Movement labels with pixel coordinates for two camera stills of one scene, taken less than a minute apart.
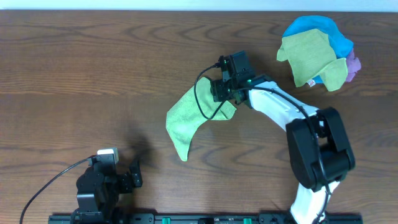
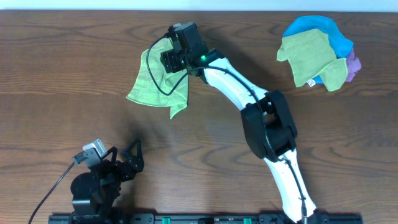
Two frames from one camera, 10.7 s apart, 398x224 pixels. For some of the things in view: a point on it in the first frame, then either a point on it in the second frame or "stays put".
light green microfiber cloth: [198, 105] to [154, 86]
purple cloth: [353, 65] stays put
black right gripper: [217, 86] to [168, 58]
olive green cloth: [310, 54] stays put
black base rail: [108, 217] stays put
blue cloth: [343, 46] stays put
